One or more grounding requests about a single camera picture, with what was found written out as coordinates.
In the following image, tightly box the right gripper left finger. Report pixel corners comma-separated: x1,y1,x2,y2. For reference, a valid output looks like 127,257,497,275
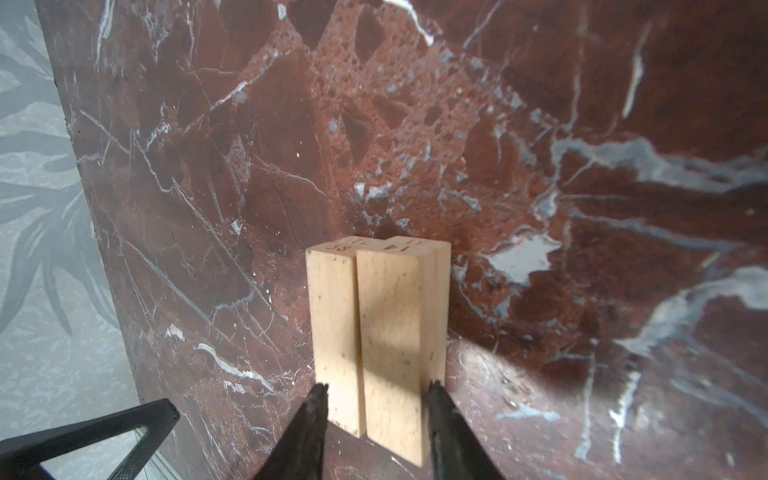
254,383,328,480

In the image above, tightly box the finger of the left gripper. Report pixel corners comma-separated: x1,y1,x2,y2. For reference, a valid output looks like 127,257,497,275
1,399,180,479

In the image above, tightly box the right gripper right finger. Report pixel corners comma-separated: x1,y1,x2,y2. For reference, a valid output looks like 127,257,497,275
427,380,504,480

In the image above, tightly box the plain wood block three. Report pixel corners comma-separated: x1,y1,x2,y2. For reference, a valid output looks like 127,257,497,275
356,236,452,467

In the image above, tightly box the plain wood block four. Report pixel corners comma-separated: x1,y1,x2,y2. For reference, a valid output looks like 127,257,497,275
305,236,383,438

